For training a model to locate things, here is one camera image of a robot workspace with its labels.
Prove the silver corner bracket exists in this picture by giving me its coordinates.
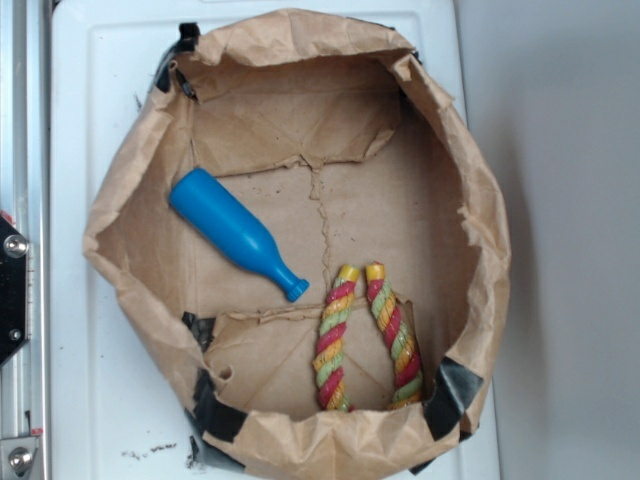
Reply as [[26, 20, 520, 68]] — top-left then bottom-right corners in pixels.
[[1, 436, 44, 480]]

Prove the black metal bracket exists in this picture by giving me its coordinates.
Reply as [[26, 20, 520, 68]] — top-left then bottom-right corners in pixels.
[[0, 210, 29, 367]]

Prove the blue plastic bottle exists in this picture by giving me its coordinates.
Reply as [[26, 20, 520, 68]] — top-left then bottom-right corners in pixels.
[[169, 168, 309, 302]]

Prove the red yellow green rope toy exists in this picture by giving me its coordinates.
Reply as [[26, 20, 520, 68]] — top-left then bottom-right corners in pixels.
[[312, 262, 424, 412]]

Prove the aluminium frame rail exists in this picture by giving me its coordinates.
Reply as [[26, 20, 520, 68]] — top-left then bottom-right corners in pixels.
[[1, 1, 51, 479]]

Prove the white plastic tray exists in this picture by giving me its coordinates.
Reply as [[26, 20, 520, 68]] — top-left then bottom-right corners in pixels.
[[48, 0, 503, 480]]

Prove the brown paper bag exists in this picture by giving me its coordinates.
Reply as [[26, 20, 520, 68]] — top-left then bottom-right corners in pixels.
[[83, 9, 511, 479]]

